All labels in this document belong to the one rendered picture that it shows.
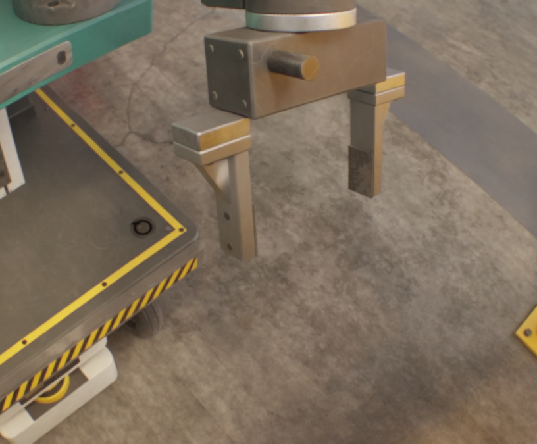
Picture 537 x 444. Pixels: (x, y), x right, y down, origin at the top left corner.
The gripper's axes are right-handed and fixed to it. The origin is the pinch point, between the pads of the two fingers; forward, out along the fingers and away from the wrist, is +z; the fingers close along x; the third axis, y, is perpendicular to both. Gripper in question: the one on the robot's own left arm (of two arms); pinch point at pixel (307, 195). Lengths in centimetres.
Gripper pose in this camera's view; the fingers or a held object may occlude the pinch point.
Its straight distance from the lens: 43.5
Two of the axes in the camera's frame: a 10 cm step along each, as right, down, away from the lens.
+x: 7.6, -3.5, 5.5
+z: 0.5, 8.7, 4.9
